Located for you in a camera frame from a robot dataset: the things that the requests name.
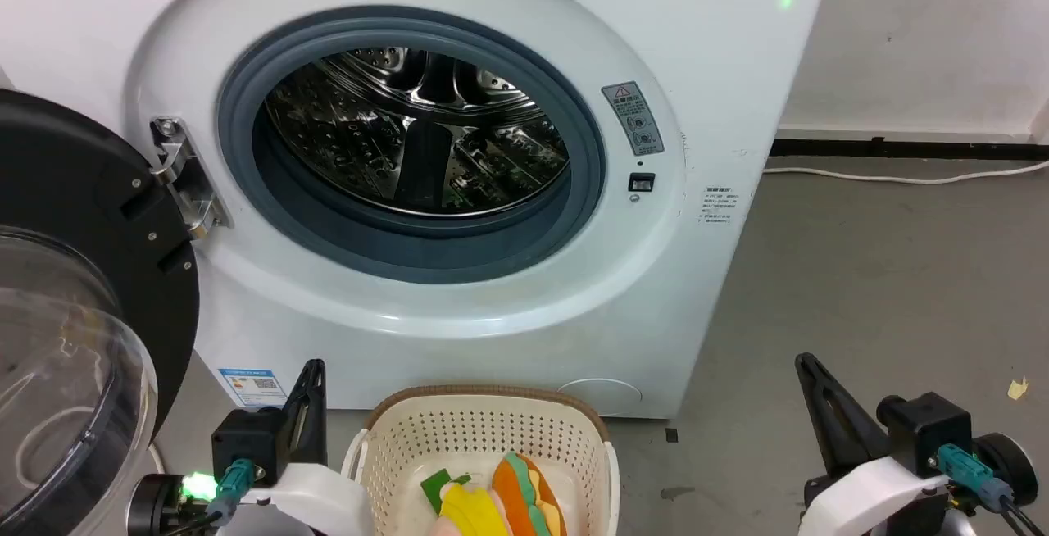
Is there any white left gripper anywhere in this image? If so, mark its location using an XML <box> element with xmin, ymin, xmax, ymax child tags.
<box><xmin>220</xmin><ymin>360</ymin><xmax>375</xmax><ymax>536</ymax></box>

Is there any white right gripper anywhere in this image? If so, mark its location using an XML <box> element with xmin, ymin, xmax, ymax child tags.
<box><xmin>794</xmin><ymin>353</ymin><xmax>956</xmax><ymax>536</ymax></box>

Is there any white front-load washing machine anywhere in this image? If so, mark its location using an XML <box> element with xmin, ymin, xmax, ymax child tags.
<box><xmin>0</xmin><ymin>0</ymin><xmax>838</xmax><ymax>420</ymax></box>

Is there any blue and white energy sticker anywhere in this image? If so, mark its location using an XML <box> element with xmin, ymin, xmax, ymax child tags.
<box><xmin>217</xmin><ymin>368</ymin><xmax>289</xmax><ymax>408</ymax></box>

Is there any cream perforated laundry basket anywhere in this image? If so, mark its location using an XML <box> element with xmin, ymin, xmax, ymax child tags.
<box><xmin>341</xmin><ymin>385</ymin><xmax>620</xmax><ymax>536</ymax></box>

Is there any grey rubber door gasket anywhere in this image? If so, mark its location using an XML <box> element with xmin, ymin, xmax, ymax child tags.
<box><xmin>216</xmin><ymin>6</ymin><xmax>608</xmax><ymax>285</ymax></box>

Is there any orange and green plush toy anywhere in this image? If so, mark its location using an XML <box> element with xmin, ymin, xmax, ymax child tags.
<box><xmin>491</xmin><ymin>452</ymin><xmax>569</xmax><ymax>536</ymax></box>

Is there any stainless steel washer drum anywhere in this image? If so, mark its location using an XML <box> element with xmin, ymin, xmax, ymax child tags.
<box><xmin>264</xmin><ymin>46</ymin><xmax>571</xmax><ymax>218</ymax></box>

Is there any black washer door with glass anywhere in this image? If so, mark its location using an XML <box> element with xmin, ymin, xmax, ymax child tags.
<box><xmin>0</xmin><ymin>89</ymin><xmax>202</xmax><ymax>536</ymax></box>

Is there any grey warning sticker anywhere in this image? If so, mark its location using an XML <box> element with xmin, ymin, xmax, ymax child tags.
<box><xmin>601</xmin><ymin>81</ymin><xmax>665</xmax><ymax>157</ymax></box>

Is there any teal plug left gripper cable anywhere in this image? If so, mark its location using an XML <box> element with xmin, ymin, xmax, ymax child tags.
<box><xmin>161</xmin><ymin>459</ymin><xmax>257</xmax><ymax>536</ymax></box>

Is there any teal plug gripper cable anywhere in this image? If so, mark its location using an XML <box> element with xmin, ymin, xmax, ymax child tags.
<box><xmin>929</xmin><ymin>443</ymin><xmax>1049</xmax><ymax>536</ymax></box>
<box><xmin>161</xmin><ymin>459</ymin><xmax>257</xmax><ymax>536</ymax></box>

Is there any teal plug right gripper cable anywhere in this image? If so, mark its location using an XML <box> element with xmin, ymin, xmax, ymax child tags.
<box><xmin>929</xmin><ymin>443</ymin><xmax>1049</xmax><ymax>536</ymax></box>

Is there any white floor cable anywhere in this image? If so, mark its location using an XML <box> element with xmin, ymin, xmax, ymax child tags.
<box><xmin>762</xmin><ymin>160</ymin><xmax>1049</xmax><ymax>186</ymax></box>

